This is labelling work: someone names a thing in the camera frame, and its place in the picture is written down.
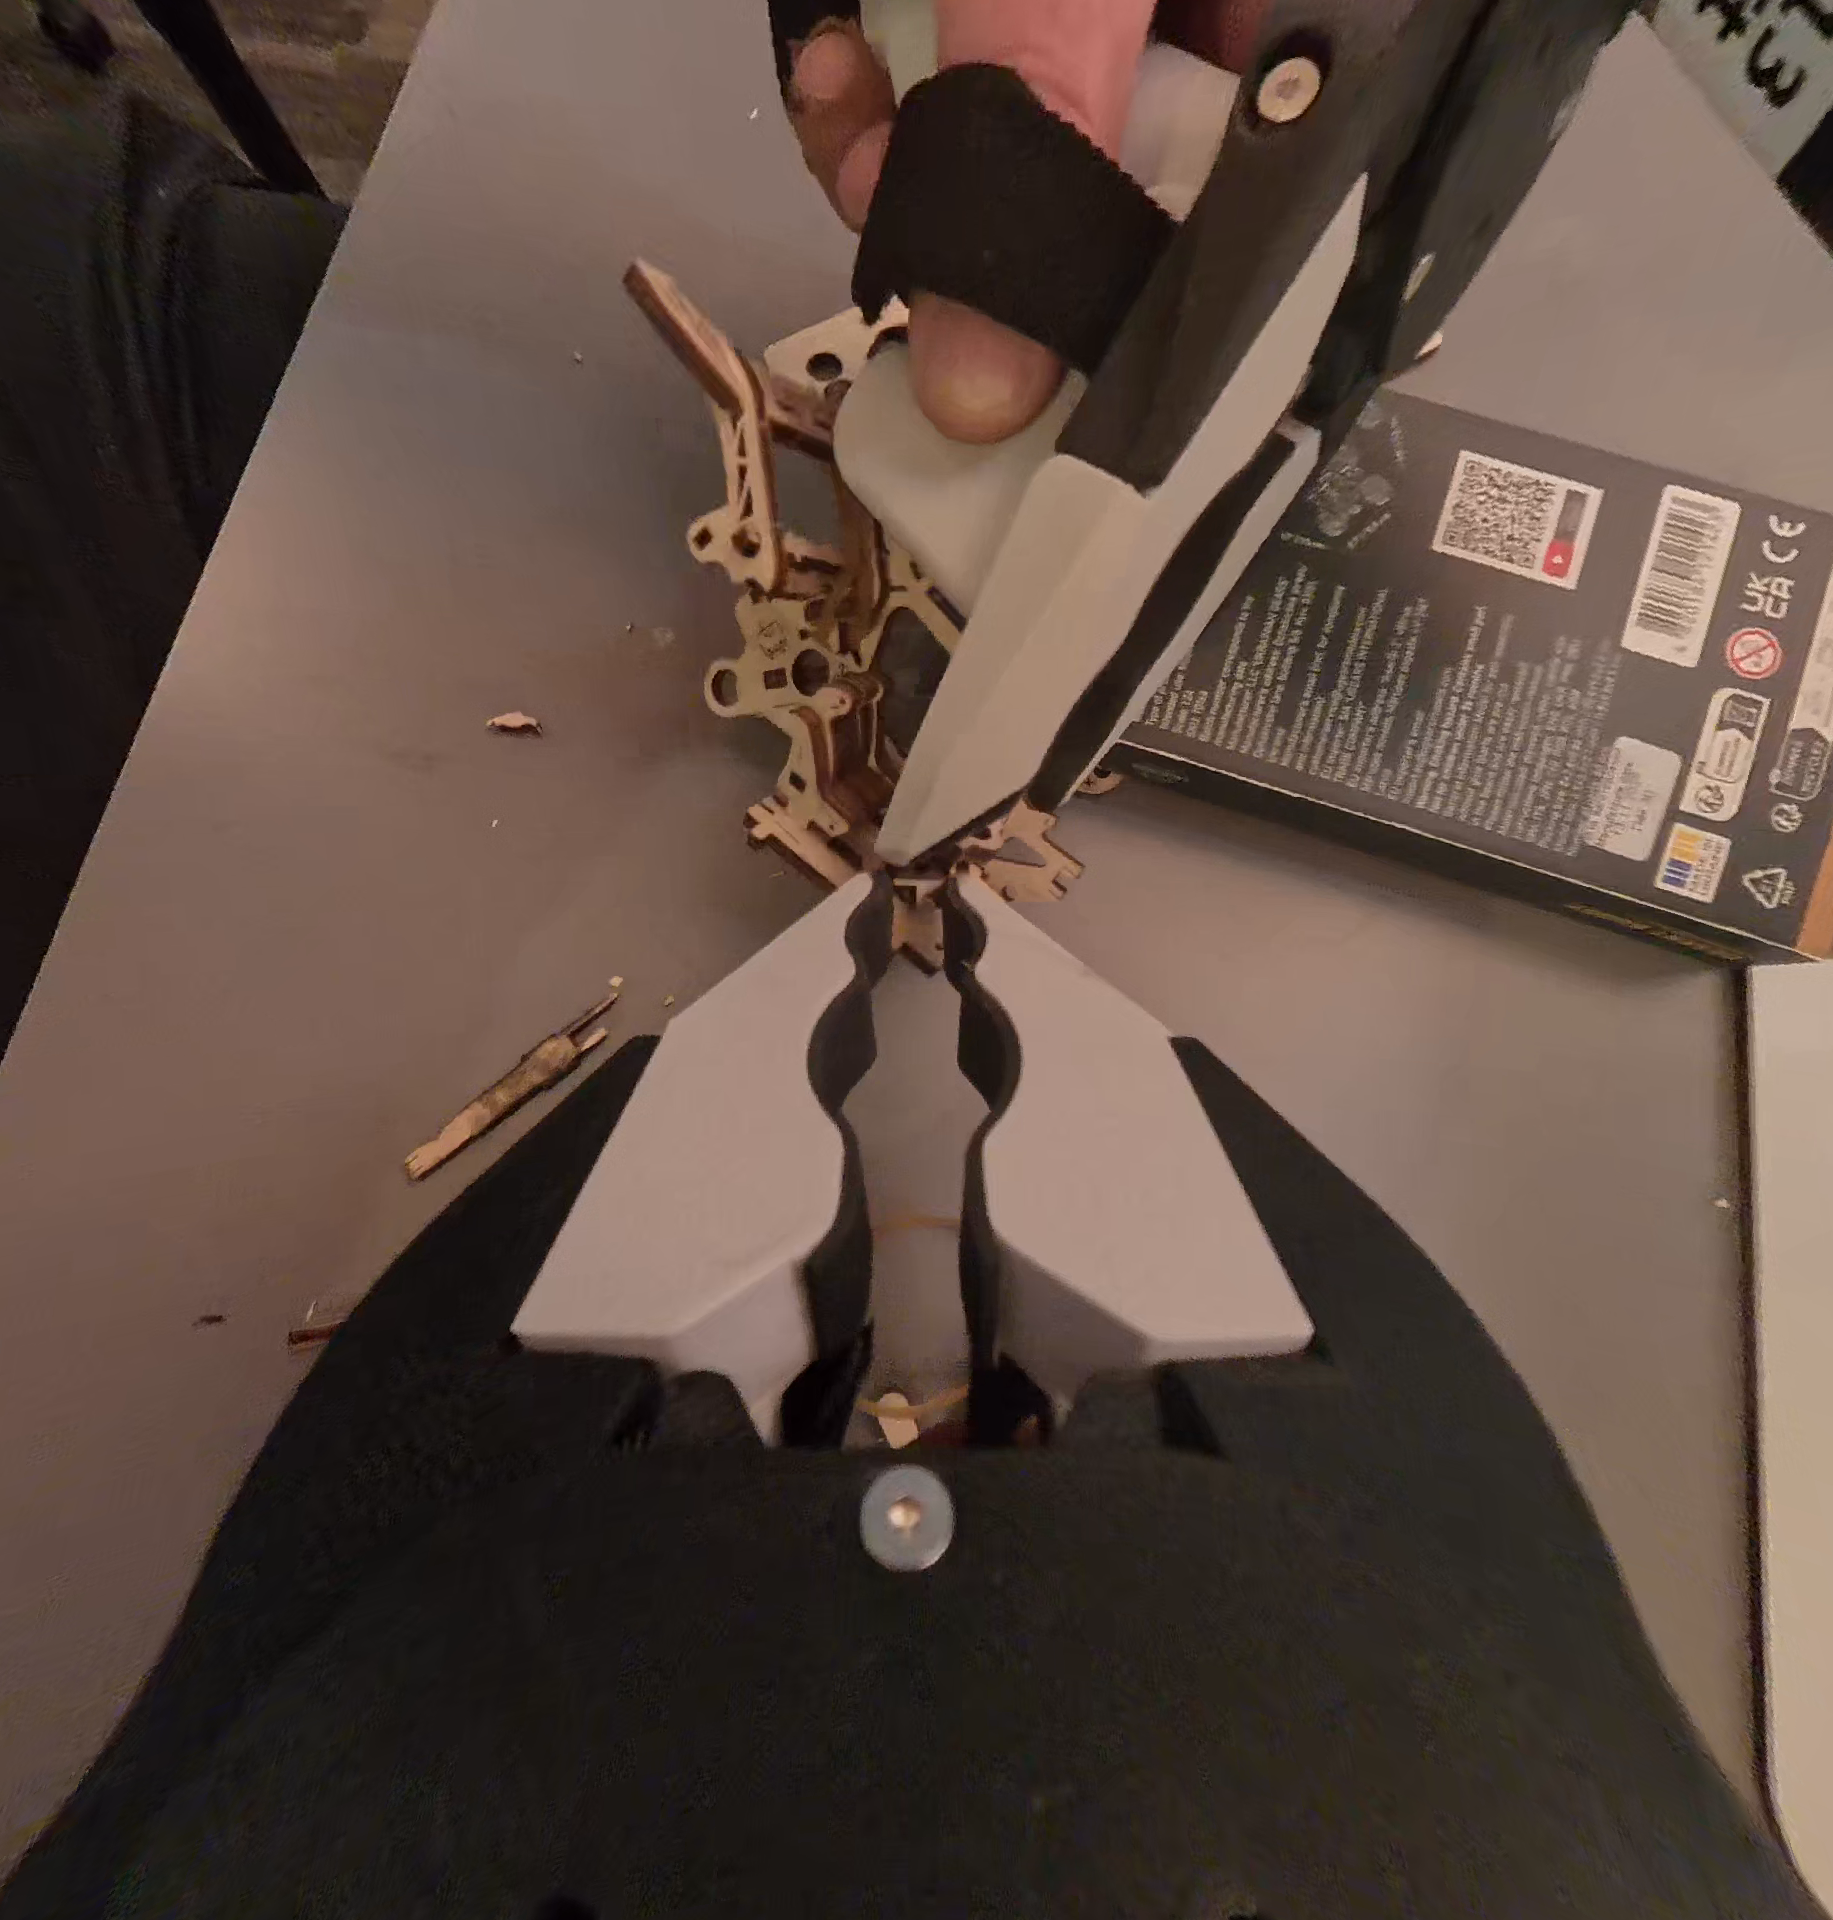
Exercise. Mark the small wooden cross gear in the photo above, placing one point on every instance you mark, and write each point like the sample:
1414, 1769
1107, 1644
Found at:
916, 923

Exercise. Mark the tan rubber band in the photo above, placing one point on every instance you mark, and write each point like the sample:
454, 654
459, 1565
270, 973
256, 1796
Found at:
901, 1409

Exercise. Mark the wooden buggy model assembly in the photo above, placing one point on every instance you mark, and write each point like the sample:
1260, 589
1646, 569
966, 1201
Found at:
775, 659

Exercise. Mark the person's left hand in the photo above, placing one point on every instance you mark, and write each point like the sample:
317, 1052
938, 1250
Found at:
1038, 60

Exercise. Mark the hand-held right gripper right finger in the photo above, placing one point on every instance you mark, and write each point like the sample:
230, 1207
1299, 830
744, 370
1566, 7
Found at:
1140, 1201

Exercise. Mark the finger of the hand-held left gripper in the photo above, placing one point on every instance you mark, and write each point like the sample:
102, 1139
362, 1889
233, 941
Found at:
1282, 456
1038, 630

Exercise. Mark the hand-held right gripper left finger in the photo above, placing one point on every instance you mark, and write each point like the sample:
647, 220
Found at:
677, 1201

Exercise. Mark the black cardboard box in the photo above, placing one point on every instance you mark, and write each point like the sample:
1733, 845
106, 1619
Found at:
1530, 676

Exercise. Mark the thin wooden lever part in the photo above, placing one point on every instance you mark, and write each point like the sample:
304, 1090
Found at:
512, 1095

